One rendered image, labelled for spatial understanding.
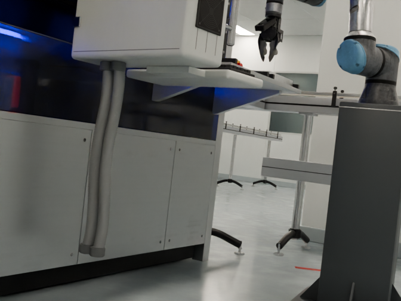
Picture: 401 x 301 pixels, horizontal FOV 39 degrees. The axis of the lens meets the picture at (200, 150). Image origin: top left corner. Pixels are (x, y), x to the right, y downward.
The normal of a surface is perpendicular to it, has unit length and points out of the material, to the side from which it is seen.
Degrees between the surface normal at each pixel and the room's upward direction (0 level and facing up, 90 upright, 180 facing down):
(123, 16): 90
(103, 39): 90
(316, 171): 90
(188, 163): 90
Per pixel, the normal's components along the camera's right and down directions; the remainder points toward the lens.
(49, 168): 0.85, 0.10
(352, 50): -0.83, 0.04
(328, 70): -0.51, -0.06
